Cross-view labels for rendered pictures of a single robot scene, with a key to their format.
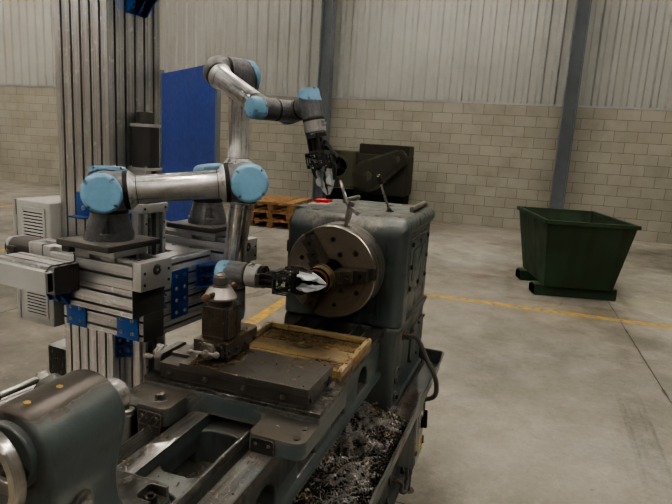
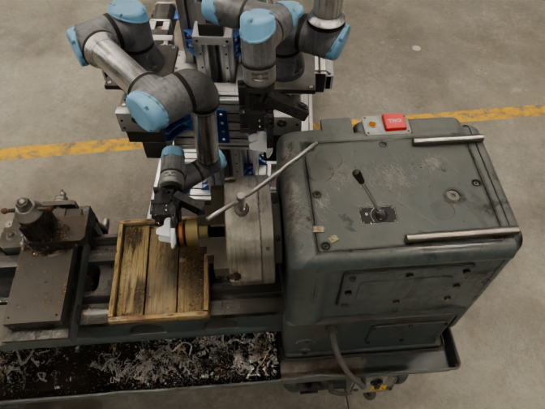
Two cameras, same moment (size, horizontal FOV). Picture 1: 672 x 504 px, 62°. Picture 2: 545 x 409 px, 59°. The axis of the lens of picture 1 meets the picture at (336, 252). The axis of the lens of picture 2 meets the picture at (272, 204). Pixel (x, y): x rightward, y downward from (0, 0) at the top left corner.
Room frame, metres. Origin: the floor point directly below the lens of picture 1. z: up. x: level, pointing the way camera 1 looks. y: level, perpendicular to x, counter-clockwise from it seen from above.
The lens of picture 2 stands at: (1.67, -0.72, 2.29)
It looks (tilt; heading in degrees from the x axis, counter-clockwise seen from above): 55 degrees down; 67
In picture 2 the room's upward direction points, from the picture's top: straight up
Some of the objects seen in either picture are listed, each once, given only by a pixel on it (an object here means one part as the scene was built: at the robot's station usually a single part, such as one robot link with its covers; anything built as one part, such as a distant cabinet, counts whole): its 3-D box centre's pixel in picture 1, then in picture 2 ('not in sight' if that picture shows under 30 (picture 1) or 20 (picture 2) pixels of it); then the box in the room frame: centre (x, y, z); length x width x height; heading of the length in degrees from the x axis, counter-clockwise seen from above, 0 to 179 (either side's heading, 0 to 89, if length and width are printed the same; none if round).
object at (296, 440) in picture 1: (235, 398); (37, 273); (1.25, 0.22, 0.90); 0.47 x 0.30 x 0.06; 71
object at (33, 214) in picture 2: (220, 291); (27, 209); (1.32, 0.27, 1.13); 0.08 x 0.08 x 0.03
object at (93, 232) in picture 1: (109, 222); (139, 53); (1.78, 0.73, 1.21); 0.15 x 0.15 x 0.10
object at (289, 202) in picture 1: (281, 211); not in sight; (10.11, 1.02, 0.22); 1.25 x 0.86 x 0.44; 166
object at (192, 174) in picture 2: (232, 301); (182, 180); (1.78, 0.33, 0.98); 0.11 x 0.08 x 0.11; 16
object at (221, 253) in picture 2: (353, 275); (220, 258); (1.78, -0.06, 1.09); 0.12 x 0.11 x 0.05; 71
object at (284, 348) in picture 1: (300, 349); (162, 267); (1.62, 0.09, 0.89); 0.36 x 0.30 x 0.04; 71
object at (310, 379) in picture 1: (240, 369); (47, 260); (1.30, 0.22, 0.95); 0.43 x 0.17 x 0.05; 71
